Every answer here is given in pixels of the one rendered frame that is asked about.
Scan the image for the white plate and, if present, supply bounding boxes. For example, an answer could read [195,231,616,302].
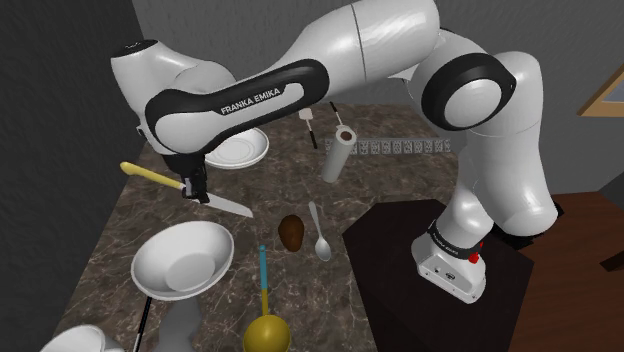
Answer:
[204,127,271,171]

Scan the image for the white bowl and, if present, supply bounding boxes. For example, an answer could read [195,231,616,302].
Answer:
[130,220,236,302]

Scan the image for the brown potato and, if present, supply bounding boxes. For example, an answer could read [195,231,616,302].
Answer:
[277,214,306,253]

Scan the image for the grey paper towel roll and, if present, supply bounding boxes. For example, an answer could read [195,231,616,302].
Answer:
[320,124,359,184]

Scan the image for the silver spoon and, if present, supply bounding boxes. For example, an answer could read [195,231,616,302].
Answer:
[307,201,333,263]

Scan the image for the thin black stick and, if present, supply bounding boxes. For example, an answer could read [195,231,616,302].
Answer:
[131,295,154,352]

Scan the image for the white cup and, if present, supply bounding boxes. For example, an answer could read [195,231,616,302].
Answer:
[39,324,126,352]

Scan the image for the dark robot stand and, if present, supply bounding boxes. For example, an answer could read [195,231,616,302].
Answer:
[342,198,535,352]

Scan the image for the wooden framed window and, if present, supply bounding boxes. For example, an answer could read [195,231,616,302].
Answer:
[576,63,624,119]

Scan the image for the yellow handled kitchen knife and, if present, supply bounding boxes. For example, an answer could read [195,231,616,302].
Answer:
[120,161,255,219]

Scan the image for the white spatula with black handle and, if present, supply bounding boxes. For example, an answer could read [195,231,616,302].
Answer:
[298,108,319,150]

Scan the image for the thin black handled utensil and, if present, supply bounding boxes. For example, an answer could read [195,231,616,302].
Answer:
[328,101,345,127]

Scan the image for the yellow ladle with teal handle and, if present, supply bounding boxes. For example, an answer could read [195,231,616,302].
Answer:
[242,244,293,352]

